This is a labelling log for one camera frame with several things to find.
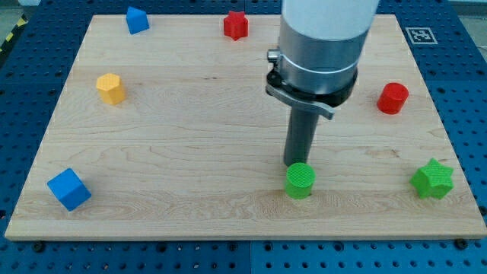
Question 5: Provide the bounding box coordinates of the green cylinder block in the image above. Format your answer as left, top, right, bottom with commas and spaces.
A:
285, 162, 316, 199

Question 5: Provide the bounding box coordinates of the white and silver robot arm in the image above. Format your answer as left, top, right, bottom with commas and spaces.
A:
266, 0, 379, 119

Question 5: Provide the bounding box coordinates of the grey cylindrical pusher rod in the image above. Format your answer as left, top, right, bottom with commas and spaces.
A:
283, 108, 319, 166

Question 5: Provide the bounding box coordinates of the light wooden board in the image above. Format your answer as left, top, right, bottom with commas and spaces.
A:
5, 15, 486, 241

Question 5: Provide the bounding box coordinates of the red star block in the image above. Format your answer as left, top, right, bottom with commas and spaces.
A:
223, 11, 249, 40

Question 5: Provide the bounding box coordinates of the yellow hexagon block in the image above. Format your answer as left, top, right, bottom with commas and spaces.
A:
96, 73, 126, 105

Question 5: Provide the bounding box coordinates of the red cylinder block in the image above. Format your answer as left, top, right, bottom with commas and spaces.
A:
377, 82, 409, 115

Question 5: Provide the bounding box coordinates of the blue pentagon block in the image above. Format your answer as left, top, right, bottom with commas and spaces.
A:
126, 6, 150, 34

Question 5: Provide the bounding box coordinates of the blue cube block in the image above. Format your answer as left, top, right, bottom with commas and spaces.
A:
47, 168, 91, 212

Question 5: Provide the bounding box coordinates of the green star block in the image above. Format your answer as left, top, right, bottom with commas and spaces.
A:
409, 158, 454, 199

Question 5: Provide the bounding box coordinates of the white fiducial marker tag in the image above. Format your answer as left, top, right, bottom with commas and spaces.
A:
406, 27, 438, 45

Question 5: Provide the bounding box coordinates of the black and yellow hazard tape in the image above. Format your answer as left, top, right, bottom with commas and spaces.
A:
1, 14, 29, 54

